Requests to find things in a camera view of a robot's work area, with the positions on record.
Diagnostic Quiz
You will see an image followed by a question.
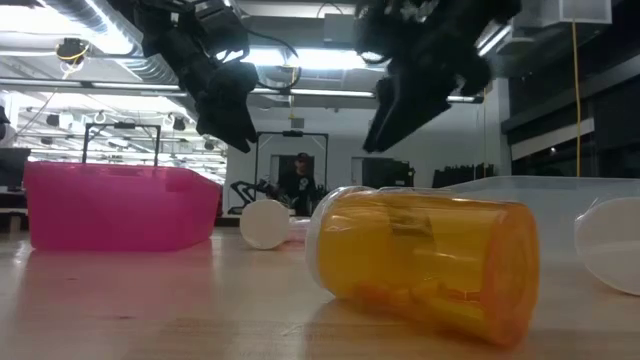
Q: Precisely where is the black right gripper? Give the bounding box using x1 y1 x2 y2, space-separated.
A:
363 34 493 154

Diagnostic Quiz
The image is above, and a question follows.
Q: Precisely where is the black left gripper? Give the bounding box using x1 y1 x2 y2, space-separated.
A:
194 62 260 154

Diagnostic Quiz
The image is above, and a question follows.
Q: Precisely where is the pink pill bottle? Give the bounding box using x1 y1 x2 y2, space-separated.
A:
238 198 312 251

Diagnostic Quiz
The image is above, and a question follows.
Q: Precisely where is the pink plastic bin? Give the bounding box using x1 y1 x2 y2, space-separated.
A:
23 160 224 253

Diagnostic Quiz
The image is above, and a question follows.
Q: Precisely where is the orange pill bottle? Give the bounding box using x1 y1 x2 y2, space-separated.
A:
304 185 541 349
573 196 640 297

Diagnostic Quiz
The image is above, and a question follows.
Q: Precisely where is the clear plastic bin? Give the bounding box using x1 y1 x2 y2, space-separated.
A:
439 174 640 264

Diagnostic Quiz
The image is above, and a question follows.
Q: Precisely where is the black equipment rack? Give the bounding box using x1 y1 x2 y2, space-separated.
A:
360 157 416 190

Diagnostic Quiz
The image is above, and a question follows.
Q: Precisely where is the row of black chairs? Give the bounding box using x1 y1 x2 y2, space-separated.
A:
432 163 496 189

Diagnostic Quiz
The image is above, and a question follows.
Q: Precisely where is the person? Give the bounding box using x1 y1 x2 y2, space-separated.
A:
279 152 321 217

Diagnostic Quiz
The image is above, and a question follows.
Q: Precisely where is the white ceiling air unit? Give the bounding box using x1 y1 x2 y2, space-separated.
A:
517 0 614 27

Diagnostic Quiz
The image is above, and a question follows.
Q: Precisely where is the black monitor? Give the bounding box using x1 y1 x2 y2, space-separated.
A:
0 147 32 191

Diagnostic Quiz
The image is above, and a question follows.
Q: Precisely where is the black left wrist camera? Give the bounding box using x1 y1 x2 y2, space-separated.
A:
194 0 250 57

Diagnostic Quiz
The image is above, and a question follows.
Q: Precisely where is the yellow black ceiling cable reel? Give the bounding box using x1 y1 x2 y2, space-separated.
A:
54 37 91 66

